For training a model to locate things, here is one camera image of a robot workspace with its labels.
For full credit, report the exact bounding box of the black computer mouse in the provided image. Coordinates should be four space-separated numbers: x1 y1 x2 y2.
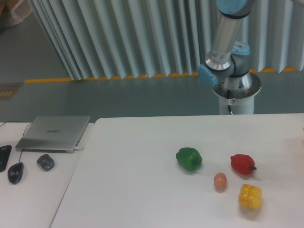
8 162 24 184

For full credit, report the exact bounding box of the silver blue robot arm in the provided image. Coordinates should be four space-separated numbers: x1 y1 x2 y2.
198 0 255 87

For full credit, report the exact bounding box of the green bell pepper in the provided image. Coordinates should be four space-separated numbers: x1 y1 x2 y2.
175 147 203 171

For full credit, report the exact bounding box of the brown egg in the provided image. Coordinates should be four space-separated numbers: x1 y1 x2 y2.
214 172 227 190

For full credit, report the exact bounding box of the white folding partition screen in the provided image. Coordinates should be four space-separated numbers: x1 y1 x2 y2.
30 0 304 80

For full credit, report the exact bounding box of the silver closed laptop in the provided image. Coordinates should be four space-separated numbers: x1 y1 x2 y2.
15 116 90 153

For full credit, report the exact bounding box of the red bell pepper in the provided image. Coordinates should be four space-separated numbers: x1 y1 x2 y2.
230 154 257 175

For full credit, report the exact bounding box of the dark grey earbuds case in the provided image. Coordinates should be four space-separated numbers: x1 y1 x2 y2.
37 154 55 171

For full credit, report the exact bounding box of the yellow bell pepper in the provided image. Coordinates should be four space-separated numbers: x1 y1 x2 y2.
238 184 262 209

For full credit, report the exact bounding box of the black keyboard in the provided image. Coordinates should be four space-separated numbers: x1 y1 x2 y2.
0 145 12 172

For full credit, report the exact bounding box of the cardboard box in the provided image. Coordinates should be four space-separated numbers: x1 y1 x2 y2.
0 0 32 29

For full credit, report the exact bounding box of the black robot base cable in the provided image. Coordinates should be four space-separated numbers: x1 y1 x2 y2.
226 89 234 116

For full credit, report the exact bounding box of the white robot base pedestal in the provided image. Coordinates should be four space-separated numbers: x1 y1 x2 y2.
213 72 261 115

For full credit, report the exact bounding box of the black mouse cable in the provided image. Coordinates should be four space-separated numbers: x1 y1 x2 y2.
0 120 33 164

